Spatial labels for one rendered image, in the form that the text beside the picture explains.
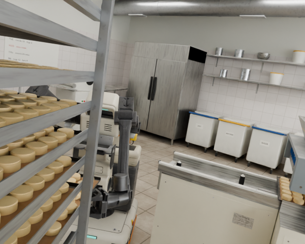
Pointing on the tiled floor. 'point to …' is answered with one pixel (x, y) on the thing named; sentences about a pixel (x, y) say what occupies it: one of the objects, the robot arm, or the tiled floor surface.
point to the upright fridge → (165, 86)
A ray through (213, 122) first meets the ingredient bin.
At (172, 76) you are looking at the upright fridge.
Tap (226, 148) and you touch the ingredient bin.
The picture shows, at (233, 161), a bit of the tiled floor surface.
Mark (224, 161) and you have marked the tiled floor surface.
